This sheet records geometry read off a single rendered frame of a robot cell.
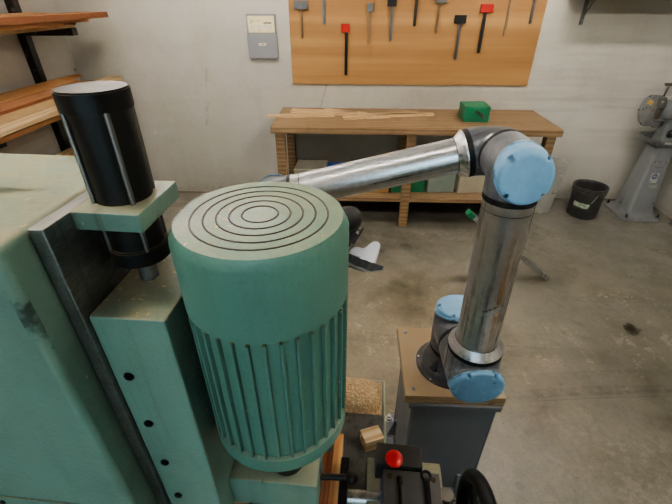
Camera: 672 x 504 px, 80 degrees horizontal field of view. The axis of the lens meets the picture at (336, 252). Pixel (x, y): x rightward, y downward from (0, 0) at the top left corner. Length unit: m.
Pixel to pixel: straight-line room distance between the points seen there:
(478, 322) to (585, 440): 1.28
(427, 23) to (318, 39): 0.88
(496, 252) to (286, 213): 0.66
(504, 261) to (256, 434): 0.69
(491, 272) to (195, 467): 0.72
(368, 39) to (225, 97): 1.34
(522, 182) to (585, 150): 3.55
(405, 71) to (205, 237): 3.44
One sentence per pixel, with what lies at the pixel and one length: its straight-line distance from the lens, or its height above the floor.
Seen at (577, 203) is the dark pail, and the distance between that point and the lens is 4.17.
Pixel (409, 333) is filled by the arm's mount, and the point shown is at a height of 0.58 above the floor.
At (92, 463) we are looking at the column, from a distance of 0.60.
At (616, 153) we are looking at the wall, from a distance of 4.58.
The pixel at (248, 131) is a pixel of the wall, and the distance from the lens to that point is 3.97.
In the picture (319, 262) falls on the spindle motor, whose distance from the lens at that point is 0.35.
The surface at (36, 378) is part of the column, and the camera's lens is 0.50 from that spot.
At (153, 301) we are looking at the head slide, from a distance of 0.46.
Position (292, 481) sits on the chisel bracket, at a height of 1.07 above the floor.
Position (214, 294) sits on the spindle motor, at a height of 1.47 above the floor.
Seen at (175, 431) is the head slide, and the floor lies 1.24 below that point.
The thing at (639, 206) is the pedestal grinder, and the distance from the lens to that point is 4.47.
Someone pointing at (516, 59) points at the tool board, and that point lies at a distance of 3.93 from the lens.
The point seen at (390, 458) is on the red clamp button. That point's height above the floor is 1.02.
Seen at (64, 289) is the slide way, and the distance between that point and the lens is 0.45.
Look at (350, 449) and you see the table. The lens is 0.92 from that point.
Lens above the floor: 1.68
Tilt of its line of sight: 33 degrees down
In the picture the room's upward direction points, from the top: straight up
